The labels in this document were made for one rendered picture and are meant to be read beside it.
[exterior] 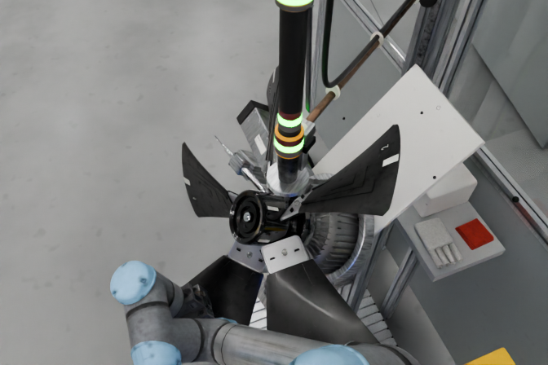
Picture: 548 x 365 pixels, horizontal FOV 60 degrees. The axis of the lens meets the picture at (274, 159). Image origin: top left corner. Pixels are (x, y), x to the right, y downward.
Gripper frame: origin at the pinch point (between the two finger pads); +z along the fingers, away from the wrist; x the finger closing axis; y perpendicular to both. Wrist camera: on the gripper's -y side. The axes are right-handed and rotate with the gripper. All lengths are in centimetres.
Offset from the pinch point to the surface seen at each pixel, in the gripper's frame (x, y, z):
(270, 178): 2, 32, -40
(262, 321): 27, -4, 94
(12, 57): 260, -96, 75
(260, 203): 10.1, 27.0, -20.7
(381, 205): -8, 46, -32
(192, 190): 35.2, 9.7, -1.5
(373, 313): 13, 40, 108
